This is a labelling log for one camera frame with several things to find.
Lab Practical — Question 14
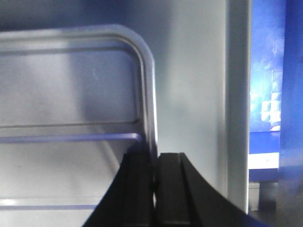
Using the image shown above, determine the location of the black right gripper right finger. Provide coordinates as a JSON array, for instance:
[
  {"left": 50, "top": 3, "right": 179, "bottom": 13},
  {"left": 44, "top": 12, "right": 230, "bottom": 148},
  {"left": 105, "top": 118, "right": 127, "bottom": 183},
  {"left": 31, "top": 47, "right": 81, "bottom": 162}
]
[{"left": 156, "top": 153, "right": 265, "bottom": 227}]

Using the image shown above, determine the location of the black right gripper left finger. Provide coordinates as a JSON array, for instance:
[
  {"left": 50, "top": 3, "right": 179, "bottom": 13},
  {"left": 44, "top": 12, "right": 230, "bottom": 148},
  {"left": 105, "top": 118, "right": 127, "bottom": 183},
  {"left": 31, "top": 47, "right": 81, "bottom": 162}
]
[{"left": 83, "top": 152, "right": 154, "bottom": 227}]

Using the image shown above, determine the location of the small ribbed silver tray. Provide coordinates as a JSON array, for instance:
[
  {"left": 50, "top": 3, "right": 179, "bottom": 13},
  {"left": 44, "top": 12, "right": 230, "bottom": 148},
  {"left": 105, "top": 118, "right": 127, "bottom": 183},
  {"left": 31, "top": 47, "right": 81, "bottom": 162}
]
[{"left": 0, "top": 25, "right": 157, "bottom": 227}]

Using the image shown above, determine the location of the blue bin right stacked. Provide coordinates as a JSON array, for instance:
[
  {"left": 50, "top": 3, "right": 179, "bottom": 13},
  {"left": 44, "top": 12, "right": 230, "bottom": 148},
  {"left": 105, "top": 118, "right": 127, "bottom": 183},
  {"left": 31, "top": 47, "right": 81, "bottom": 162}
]
[{"left": 249, "top": 0, "right": 303, "bottom": 227}]

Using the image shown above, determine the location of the white upright post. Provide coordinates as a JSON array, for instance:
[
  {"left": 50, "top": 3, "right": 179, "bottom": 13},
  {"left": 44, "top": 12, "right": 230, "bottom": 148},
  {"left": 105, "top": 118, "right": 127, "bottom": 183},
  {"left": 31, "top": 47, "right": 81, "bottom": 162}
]
[{"left": 226, "top": 0, "right": 251, "bottom": 213}]

